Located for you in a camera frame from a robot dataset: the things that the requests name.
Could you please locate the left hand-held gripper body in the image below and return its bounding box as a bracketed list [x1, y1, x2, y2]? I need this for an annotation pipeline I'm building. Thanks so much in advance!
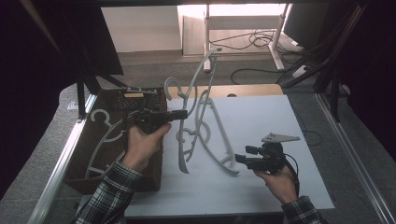
[104, 88, 172, 134]

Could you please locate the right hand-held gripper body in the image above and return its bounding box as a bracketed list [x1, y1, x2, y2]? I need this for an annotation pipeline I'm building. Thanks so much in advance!
[248, 133, 302, 175]

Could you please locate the grey plastic clothes hanger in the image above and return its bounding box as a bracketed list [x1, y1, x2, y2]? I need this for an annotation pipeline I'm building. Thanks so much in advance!
[163, 46, 223, 175]
[176, 89, 240, 177]
[84, 108, 142, 180]

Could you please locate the brown wicker basket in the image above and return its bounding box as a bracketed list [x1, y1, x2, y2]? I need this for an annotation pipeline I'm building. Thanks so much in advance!
[64, 87, 168, 196]

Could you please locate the person's right hand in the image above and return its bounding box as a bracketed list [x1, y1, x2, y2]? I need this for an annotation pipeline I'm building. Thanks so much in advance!
[254, 166, 299, 205]

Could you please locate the person's left hand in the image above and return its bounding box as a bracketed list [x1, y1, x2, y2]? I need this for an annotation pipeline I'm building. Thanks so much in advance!
[120, 123, 173, 174]

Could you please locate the white work board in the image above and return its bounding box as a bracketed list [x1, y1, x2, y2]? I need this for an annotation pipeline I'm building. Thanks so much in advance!
[75, 94, 336, 219]

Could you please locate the wooden table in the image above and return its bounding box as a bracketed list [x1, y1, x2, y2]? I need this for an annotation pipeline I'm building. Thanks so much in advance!
[164, 83, 284, 100]

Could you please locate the black metal stand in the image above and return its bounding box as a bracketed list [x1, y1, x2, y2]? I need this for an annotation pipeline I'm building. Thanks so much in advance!
[75, 46, 133, 121]
[312, 4, 369, 123]

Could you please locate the white power strip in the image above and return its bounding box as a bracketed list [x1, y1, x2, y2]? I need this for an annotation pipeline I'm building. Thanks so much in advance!
[291, 64, 310, 79]

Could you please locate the white cabinet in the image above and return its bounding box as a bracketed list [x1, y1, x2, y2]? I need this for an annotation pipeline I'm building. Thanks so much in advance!
[101, 6, 183, 53]

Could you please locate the black curtain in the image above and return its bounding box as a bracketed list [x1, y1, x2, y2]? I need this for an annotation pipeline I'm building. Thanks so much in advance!
[0, 0, 124, 201]
[337, 0, 396, 163]

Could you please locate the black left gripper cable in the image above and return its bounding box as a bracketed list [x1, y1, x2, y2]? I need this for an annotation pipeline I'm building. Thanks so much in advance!
[121, 110, 140, 157]

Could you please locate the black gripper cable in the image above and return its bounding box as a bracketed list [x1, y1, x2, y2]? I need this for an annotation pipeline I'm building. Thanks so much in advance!
[121, 110, 140, 157]
[283, 152, 302, 198]

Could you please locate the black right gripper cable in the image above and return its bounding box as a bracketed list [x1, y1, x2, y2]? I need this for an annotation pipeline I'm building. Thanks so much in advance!
[283, 152, 302, 198]

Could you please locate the thin black table cable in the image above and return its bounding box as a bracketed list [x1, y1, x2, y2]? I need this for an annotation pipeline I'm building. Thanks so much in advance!
[291, 104, 324, 147]

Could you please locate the aluminium rail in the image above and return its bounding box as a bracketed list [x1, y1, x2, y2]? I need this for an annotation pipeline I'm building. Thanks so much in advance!
[315, 92, 396, 224]
[35, 92, 98, 224]

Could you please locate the black floor cable loop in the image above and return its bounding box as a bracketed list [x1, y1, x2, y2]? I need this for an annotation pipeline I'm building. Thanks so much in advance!
[230, 67, 284, 86]

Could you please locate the white desk frame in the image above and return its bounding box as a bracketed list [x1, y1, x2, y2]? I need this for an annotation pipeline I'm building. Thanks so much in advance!
[202, 3, 294, 73]

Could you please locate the tangle of black desk cables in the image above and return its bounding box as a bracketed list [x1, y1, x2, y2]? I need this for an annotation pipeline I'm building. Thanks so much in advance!
[208, 28, 301, 53]

